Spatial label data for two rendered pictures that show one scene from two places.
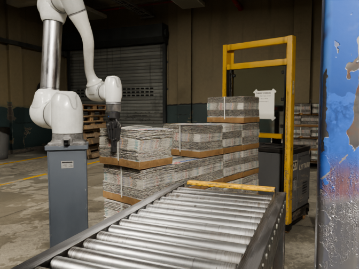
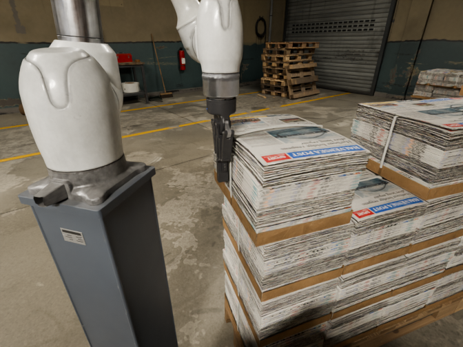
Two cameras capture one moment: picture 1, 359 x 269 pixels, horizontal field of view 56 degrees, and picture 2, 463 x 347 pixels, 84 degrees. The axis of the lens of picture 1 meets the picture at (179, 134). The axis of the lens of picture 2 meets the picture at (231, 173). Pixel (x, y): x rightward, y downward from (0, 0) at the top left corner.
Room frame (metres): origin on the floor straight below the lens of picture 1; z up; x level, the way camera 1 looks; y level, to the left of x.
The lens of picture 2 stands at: (1.47, 0.04, 1.28)
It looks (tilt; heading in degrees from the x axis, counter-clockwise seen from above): 27 degrees down; 31
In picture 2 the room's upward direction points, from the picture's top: straight up
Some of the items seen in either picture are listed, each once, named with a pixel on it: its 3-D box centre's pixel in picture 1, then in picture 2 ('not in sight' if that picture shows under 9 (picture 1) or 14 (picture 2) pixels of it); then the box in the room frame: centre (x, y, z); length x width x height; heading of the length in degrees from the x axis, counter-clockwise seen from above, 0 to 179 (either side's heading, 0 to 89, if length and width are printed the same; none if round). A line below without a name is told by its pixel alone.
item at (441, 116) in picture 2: (192, 124); (426, 111); (2.62, -0.10, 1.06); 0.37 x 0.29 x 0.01; 48
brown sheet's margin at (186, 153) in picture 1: (192, 150); (408, 164); (2.61, -0.10, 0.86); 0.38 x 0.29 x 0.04; 48
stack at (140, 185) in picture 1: (181, 211); (357, 257); (2.51, -0.02, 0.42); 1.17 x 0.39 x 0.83; 140
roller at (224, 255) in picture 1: (164, 250); not in sight; (0.95, 0.04, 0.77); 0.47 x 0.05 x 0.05; 68
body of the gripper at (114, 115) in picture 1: (113, 119); (221, 115); (2.03, 0.39, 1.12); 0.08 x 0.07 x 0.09; 50
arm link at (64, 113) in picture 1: (65, 111); (74, 106); (1.77, 0.59, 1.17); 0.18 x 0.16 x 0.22; 48
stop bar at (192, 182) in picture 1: (229, 186); not in sight; (1.62, -0.24, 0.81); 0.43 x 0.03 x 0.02; 68
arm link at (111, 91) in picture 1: (111, 89); (218, 35); (2.04, 0.40, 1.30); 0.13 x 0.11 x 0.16; 48
